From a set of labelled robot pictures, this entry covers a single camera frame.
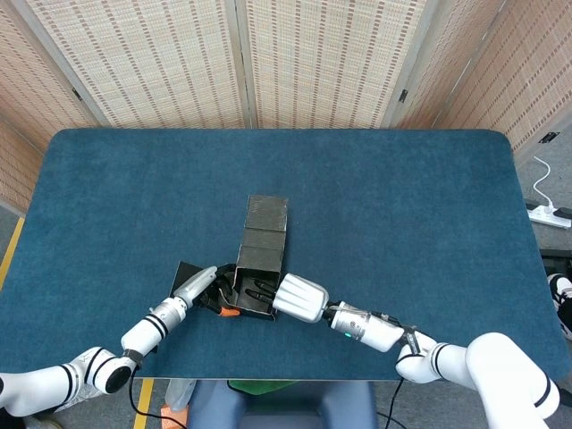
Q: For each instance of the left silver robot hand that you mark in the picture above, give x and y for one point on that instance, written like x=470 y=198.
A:
x=196 y=283

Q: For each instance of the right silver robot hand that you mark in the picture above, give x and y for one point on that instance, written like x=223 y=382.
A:
x=299 y=299

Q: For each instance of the black cardboard box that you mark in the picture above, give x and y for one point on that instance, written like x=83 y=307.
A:
x=263 y=232

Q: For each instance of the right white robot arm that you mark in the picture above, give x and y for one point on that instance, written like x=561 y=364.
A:
x=500 y=362

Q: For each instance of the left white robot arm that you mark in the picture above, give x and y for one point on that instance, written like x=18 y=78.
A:
x=143 y=333

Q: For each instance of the green cloth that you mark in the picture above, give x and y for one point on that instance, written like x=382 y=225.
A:
x=254 y=386

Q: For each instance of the clear plastic bottle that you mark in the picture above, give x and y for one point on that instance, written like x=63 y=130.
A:
x=179 y=393

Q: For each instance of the blue felt table mat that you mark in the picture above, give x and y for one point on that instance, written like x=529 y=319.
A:
x=380 y=201

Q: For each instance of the orange block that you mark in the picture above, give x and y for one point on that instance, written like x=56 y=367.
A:
x=174 y=418

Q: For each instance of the woven bamboo folding screen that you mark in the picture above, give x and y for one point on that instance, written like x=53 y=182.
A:
x=156 y=67

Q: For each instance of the black floor stand base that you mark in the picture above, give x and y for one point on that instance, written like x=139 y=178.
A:
x=556 y=257

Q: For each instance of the black and white sneaker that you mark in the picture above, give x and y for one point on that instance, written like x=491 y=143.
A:
x=561 y=295

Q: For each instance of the white power strip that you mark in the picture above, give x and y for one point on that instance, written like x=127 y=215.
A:
x=547 y=216

